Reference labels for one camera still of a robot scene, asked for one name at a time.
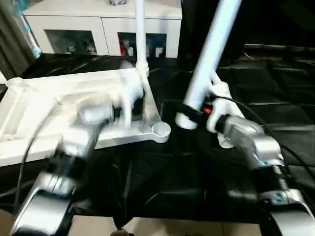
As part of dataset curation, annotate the grey brown curtain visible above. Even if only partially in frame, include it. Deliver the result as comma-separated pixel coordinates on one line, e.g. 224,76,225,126
0,0,40,77

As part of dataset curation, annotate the dark metal bar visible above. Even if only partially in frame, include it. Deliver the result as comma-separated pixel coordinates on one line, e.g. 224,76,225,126
244,43,315,50

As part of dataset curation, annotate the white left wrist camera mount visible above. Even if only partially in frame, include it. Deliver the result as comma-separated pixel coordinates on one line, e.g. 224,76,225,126
117,83,145,130

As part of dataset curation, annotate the black mat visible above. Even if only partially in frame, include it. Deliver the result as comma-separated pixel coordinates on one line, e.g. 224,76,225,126
0,53,315,224

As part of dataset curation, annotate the white sideboard cabinet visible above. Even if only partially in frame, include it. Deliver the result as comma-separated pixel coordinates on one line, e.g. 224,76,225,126
23,0,183,59

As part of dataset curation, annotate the white plastic table top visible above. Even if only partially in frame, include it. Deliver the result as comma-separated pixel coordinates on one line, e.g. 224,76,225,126
0,66,172,168

